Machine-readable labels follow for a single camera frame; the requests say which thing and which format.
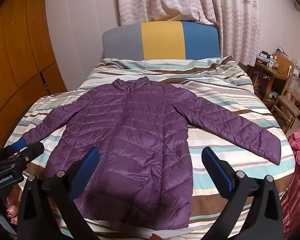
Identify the wooden wardrobe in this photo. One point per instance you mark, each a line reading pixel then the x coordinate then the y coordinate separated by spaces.
pixel 15 55

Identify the wooden cane chair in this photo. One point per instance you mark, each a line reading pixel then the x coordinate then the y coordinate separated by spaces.
pixel 287 103

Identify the blue patterned tin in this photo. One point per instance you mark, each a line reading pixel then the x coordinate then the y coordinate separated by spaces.
pixel 263 61

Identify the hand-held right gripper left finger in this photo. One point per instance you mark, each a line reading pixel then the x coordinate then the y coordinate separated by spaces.
pixel 86 170

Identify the wooden desk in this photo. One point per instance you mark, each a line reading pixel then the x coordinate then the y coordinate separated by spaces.
pixel 267 73

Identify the grey yellow blue headboard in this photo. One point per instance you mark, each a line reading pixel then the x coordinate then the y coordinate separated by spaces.
pixel 162 40

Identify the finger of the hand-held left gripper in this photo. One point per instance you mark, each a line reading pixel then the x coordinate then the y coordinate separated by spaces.
pixel 32 151
pixel 19 144

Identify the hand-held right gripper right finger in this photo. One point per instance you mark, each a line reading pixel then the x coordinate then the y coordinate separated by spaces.
pixel 220 172

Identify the striped bed duvet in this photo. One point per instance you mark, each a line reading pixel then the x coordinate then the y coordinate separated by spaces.
pixel 215 100

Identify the person's right hand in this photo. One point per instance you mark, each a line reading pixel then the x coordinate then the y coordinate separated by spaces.
pixel 156 237

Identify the person's left hand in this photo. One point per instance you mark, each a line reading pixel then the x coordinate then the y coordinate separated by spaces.
pixel 11 208

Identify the purple puffer jacket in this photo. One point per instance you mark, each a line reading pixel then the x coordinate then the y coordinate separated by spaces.
pixel 130 142

